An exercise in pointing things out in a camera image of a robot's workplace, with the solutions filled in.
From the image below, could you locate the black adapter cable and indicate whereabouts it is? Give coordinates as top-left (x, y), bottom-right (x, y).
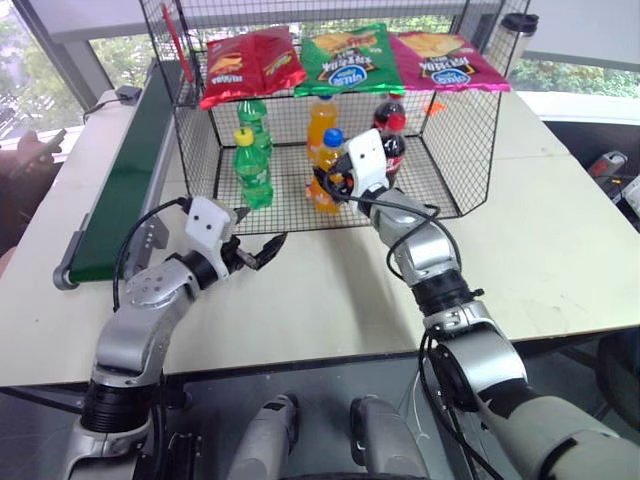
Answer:
top-left (81, 96), bottom-right (121, 124)

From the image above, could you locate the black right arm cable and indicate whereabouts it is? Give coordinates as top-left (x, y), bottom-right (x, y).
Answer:
top-left (319, 169), bottom-right (443, 281)

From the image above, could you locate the orange soda bottle blue cap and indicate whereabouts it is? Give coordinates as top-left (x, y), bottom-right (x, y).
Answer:
top-left (305, 128), bottom-right (347, 215)

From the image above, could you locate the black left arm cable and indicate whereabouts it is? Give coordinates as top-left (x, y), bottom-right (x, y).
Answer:
top-left (112, 197), bottom-right (194, 314)

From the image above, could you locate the person in dark clothes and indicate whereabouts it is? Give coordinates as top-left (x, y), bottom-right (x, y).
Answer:
top-left (0, 147), bottom-right (57, 257)

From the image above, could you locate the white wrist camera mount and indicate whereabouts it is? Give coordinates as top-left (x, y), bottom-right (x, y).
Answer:
top-left (346, 128), bottom-right (390, 201)
top-left (184, 196), bottom-right (239, 281)

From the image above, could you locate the person's hand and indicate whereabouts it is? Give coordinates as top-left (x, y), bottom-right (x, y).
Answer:
top-left (16, 130), bottom-right (63, 177)

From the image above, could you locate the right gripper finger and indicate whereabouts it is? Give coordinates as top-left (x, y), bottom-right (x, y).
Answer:
top-left (311, 167), bottom-right (347, 211)

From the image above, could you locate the red chips bag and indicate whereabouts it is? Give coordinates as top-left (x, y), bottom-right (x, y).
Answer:
top-left (198, 25), bottom-right (307, 111)

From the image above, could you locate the black wire rack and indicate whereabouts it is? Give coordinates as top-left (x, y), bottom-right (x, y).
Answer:
top-left (139, 0), bottom-right (531, 236)

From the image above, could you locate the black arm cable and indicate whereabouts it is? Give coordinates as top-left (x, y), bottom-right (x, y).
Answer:
top-left (112, 197), bottom-right (194, 314)
top-left (319, 169), bottom-right (443, 281)

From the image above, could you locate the grey handheld device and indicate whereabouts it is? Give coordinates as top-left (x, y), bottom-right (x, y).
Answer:
top-left (587, 149), bottom-right (630, 182)

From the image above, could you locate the green soda bottle yellow cap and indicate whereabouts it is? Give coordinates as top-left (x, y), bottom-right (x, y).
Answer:
top-left (233, 127), bottom-right (275, 210)

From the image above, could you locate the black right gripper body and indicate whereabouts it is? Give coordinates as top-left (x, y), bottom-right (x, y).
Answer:
top-left (327, 155), bottom-right (359, 202)

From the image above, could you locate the pink chips bag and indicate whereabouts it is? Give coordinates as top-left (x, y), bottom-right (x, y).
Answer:
top-left (388, 30), bottom-right (512, 94)

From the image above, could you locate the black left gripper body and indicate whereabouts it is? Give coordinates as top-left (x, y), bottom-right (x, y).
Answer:
top-left (219, 235), bottom-right (257, 274)

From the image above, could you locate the cola bottle red cap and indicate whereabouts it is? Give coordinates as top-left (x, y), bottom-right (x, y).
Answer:
top-left (382, 113), bottom-right (409, 190)
top-left (372, 93), bottom-right (407, 135)

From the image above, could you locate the green chips bag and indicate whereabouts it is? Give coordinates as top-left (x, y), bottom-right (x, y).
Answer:
top-left (293, 22), bottom-right (405, 99)

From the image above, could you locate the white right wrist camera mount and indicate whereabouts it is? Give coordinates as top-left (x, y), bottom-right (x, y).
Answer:
top-left (346, 128), bottom-right (390, 201)

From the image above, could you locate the red stick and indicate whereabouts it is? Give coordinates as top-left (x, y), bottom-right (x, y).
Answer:
top-left (160, 2), bottom-right (196, 84)

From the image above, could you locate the grey rounded robot leg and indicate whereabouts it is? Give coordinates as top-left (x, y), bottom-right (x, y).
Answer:
top-left (233, 392), bottom-right (301, 480)
top-left (349, 394), bottom-right (432, 480)

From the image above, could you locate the green conveyor belt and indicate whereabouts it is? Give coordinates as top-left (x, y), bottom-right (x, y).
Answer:
top-left (52, 62), bottom-right (184, 291)

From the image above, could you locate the grey travel tumbler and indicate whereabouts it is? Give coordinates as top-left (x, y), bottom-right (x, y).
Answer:
top-left (492, 12), bottom-right (541, 72)

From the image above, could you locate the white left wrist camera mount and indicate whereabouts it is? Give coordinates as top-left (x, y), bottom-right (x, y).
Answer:
top-left (184, 196), bottom-right (239, 281)

